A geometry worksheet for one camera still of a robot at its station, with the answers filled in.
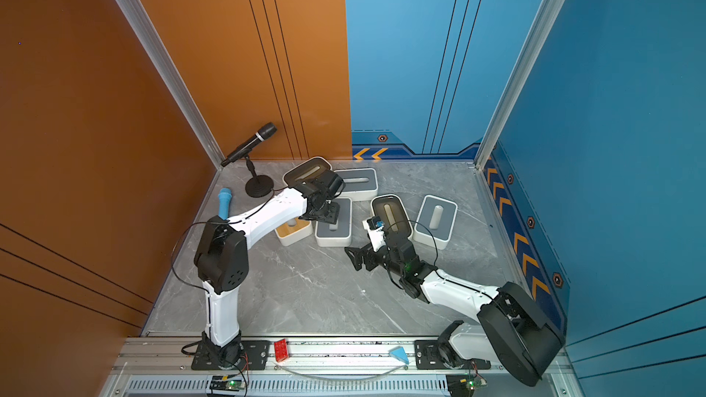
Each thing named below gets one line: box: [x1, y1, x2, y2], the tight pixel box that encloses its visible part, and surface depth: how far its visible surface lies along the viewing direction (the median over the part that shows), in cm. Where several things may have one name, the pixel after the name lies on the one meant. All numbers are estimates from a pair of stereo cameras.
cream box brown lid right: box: [370, 193, 414, 239], surface depth 101 cm
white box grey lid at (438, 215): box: [408, 193, 458, 250], surface depth 98 cm
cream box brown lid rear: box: [282, 156, 334, 188], surface depth 112 cm
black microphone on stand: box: [220, 122, 278, 199], surface depth 98 cm
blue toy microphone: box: [217, 187, 233, 221], surface depth 105 cm
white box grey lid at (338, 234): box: [315, 196, 353, 248], surface depth 95 cm
